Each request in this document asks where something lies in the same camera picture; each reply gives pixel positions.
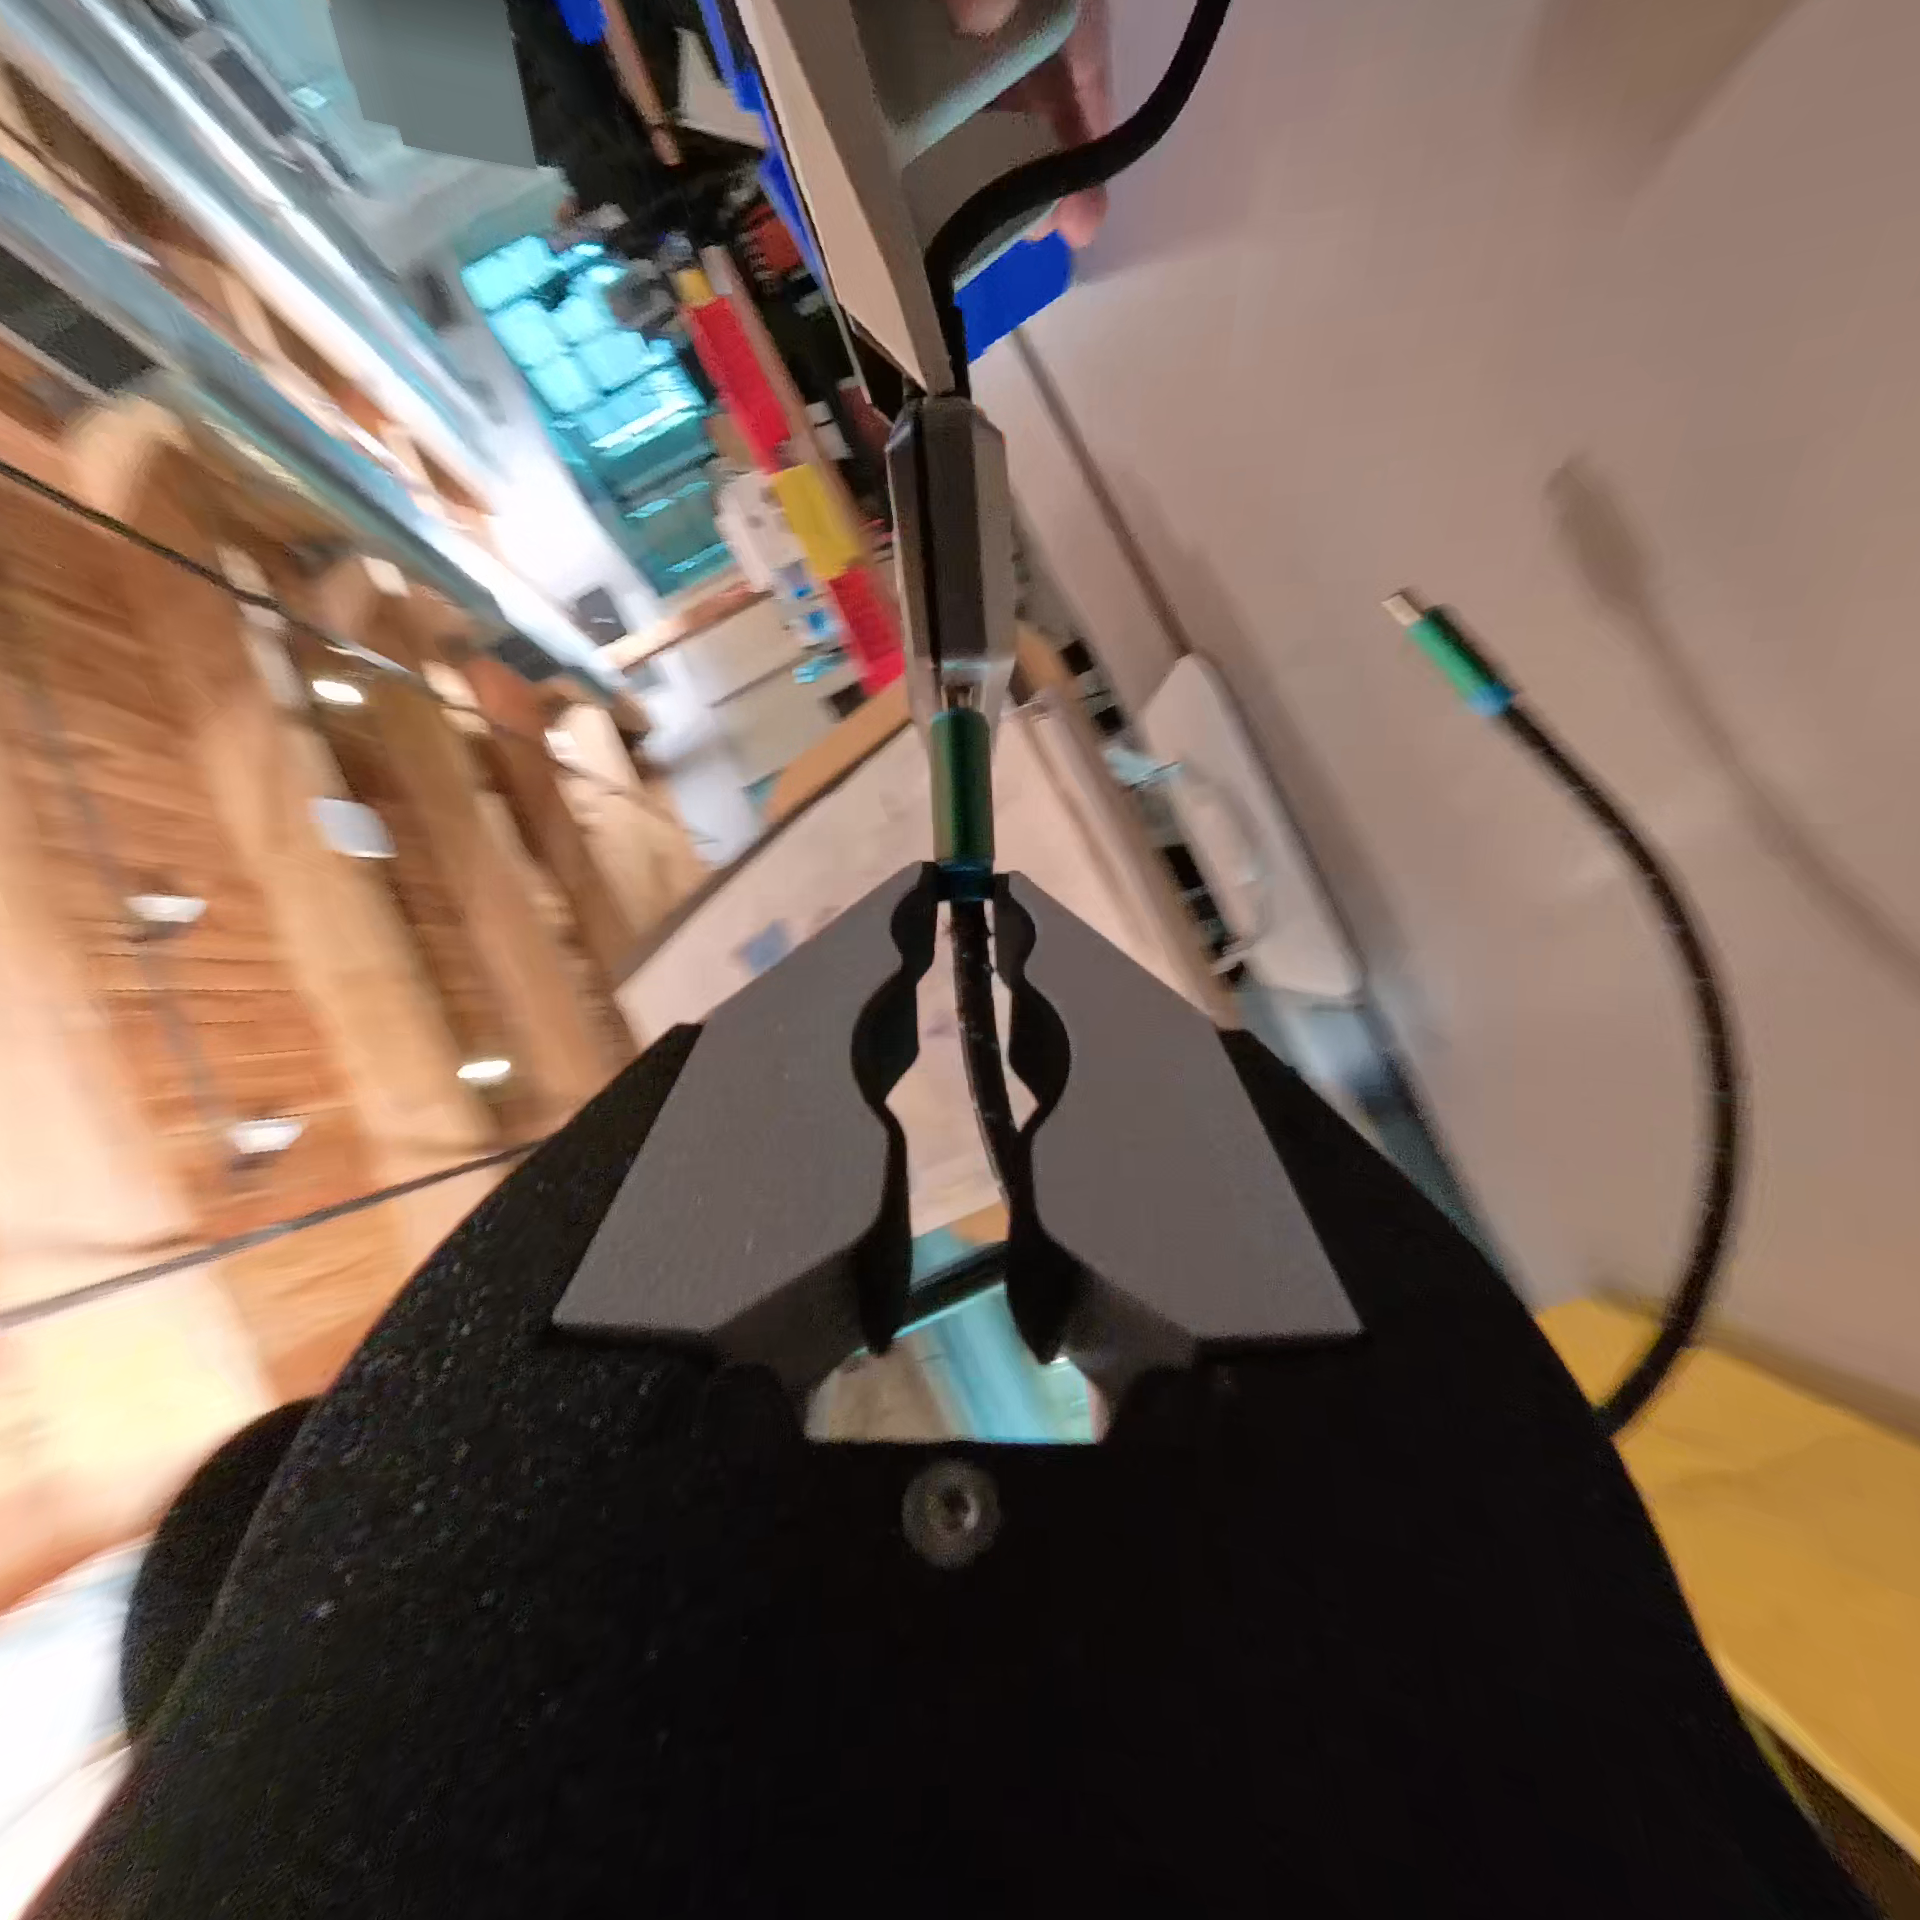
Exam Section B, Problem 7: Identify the yellow shelf bin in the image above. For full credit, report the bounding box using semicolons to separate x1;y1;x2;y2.
770;463;866;579

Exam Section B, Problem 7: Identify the silver multiport hub with cable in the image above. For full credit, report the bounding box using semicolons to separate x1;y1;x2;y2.
883;0;1233;720

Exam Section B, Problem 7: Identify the black braided green-plug cable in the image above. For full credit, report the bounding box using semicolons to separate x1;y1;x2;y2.
926;592;1740;1446

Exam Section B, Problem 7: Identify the yellow plastic bin with divider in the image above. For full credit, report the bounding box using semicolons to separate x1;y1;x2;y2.
1538;1294;1920;1860

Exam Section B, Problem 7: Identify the small red shelf bin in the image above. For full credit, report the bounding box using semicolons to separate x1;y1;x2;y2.
834;568;909;696

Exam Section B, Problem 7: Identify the person's right hand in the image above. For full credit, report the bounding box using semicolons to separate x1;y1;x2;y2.
1033;0;1123;247

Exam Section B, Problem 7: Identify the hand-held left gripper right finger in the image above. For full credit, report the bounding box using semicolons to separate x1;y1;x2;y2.
990;870;1367;1372

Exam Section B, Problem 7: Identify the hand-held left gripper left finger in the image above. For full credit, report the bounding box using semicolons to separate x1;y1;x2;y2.
548;870;943;1357

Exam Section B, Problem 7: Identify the long red shelf bin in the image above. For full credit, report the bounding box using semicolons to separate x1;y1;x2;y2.
681;291;798;468

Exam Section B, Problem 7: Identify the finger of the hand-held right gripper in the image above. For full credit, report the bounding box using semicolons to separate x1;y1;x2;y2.
730;0;966;400

